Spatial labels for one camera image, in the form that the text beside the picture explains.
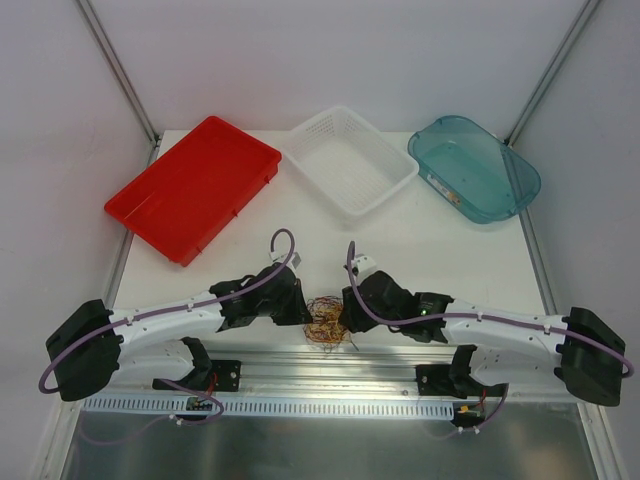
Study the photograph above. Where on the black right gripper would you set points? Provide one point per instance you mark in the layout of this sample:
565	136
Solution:
357	307

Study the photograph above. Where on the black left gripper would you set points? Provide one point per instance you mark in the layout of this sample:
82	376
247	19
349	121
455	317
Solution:
291	304

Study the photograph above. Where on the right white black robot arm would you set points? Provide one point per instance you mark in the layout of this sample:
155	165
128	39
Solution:
493	349

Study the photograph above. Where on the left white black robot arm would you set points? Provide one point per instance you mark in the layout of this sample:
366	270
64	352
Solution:
85	349

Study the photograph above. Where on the white perforated plastic basket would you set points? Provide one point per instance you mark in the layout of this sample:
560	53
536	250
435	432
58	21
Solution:
348	164

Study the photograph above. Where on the red plastic tray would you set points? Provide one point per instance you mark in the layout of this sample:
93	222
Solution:
188	195

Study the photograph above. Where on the teal translucent plastic bin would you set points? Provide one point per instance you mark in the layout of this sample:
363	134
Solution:
476	173

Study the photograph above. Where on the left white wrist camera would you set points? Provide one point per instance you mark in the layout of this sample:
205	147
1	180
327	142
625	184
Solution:
291	259

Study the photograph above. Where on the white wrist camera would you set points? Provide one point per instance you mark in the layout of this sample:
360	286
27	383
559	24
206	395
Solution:
291	259
363	266

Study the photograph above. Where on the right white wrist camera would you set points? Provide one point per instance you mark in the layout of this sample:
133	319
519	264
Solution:
363	266

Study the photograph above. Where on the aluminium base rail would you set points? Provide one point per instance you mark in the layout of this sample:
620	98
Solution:
320	365

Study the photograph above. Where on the white slotted cable duct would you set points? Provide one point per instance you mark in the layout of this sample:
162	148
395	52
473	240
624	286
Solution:
271	407

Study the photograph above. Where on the right aluminium frame post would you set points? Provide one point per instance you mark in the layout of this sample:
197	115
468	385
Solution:
561	55

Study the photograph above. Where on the aluminium frame post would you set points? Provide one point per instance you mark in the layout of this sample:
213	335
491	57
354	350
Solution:
104	44
561	55

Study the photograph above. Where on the left aluminium frame post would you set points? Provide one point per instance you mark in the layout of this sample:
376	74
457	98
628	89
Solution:
104	44

